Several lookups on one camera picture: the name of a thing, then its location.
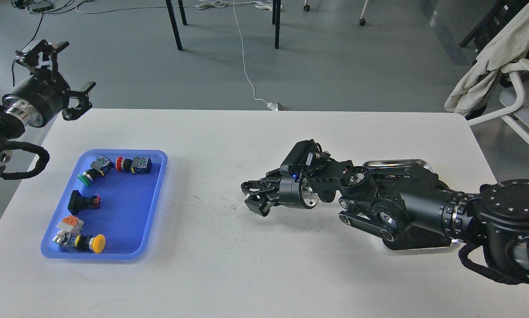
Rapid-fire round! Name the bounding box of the white chair frame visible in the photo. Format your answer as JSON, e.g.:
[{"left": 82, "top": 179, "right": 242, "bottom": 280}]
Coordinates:
[{"left": 468, "top": 58, "right": 529, "bottom": 145}]

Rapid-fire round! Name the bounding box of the white power adapter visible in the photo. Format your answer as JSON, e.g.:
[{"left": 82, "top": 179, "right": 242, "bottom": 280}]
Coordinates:
[{"left": 267, "top": 102, "right": 289, "bottom": 111}]

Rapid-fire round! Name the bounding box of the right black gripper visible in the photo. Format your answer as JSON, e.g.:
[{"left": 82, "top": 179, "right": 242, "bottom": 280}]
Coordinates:
[{"left": 240, "top": 176, "right": 319, "bottom": 217}]

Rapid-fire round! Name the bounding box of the orange white contact block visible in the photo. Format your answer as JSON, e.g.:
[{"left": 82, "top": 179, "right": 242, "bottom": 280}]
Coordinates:
[{"left": 57, "top": 215, "right": 84, "bottom": 234}]

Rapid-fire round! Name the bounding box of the yellow mushroom push button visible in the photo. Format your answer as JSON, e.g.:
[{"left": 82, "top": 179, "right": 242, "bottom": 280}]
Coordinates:
[{"left": 53, "top": 234, "right": 106, "bottom": 254}]

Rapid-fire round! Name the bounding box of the black table leg left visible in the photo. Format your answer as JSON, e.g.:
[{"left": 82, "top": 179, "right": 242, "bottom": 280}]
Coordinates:
[{"left": 165, "top": 0, "right": 187, "bottom": 52}]

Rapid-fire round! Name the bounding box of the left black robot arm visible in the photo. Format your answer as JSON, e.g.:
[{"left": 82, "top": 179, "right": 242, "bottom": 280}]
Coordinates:
[{"left": 0, "top": 40, "right": 96, "bottom": 180}]

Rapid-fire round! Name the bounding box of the silver metal tray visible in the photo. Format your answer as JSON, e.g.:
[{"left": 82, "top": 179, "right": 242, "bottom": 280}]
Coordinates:
[{"left": 364, "top": 159, "right": 460, "bottom": 255}]

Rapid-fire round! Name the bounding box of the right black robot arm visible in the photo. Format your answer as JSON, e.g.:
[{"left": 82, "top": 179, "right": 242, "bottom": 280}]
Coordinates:
[{"left": 241, "top": 140, "right": 529, "bottom": 284}]

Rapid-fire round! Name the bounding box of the black table leg right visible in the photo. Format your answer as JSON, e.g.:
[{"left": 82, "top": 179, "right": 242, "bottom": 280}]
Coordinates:
[{"left": 272, "top": 0, "right": 281, "bottom": 49}]

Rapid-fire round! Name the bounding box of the white floor cable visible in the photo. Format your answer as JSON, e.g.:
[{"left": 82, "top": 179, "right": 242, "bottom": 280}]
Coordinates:
[{"left": 76, "top": 0, "right": 283, "bottom": 106}]

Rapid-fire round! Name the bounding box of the black selector switch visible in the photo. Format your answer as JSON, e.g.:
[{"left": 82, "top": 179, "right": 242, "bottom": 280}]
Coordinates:
[{"left": 68, "top": 190, "right": 101, "bottom": 216}]

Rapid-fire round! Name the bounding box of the black floor cable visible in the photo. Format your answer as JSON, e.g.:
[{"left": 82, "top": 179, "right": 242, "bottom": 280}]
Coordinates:
[{"left": 10, "top": 0, "right": 77, "bottom": 87}]

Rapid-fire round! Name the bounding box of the blue plastic tray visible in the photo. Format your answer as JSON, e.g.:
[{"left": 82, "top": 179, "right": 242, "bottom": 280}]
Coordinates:
[{"left": 41, "top": 149, "right": 167, "bottom": 261}]

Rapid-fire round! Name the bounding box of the black table leg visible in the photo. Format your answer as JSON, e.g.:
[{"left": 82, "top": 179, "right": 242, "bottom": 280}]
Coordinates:
[
  {"left": 272, "top": 0, "right": 281, "bottom": 49},
  {"left": 165, "top": 0, "right": 187, "bottom": 52}
]

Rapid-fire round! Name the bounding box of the red push button switch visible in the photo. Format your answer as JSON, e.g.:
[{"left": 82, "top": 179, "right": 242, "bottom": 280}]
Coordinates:
[{"left": 115, "top": 156, "right": 152, "bottom": 174}]

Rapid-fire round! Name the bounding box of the green push button switch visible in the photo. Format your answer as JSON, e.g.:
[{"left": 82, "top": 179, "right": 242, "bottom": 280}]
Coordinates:
[{"left": 77, "top": 155, "right": 114, "bottom": 186}]

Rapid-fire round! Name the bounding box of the black power strip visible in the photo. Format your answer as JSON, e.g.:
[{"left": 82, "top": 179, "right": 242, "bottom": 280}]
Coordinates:
[{"left": 26, "top": 0, "right": 54, "bottom": 14}]

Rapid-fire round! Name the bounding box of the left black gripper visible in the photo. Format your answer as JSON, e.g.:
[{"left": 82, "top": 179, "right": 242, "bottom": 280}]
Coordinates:
[{"left": 2, "top": 40, "right": 96, "bottom": 129}]

